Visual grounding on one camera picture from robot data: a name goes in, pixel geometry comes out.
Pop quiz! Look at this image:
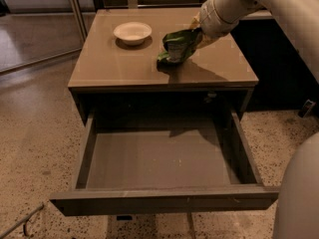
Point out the open grey top drawer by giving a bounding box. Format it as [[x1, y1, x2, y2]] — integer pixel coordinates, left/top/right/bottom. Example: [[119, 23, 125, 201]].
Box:
[[50, 111, 278, 216]]

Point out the brown drawer cabinet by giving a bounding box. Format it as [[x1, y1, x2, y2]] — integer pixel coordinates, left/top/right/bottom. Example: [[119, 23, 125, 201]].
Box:
[[68, 8, 258, 120]]

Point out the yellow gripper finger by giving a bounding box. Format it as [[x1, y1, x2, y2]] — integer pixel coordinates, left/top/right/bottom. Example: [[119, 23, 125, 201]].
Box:
[[189, 14, 200, 29], [196, 33, 218, 49]]

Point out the green rice chip bag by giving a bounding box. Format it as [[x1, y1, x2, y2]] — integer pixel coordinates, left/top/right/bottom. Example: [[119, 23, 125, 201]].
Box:
[[157, 28, 202, 65]]

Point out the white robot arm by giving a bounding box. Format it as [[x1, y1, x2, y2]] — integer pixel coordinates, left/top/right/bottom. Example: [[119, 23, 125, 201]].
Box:
[[192, 0, 319, 239]]

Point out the white bowl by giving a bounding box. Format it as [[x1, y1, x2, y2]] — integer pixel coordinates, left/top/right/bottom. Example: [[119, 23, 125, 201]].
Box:
[[114, 22, 152, 46]]

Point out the metal rod on floor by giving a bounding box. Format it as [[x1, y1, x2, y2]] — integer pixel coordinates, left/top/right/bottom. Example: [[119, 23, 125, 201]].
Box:
[[0, 203, 44, 239]]

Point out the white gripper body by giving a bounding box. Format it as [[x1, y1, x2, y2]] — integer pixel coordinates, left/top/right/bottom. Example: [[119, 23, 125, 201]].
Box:
[[199, 0, 238, 39]]

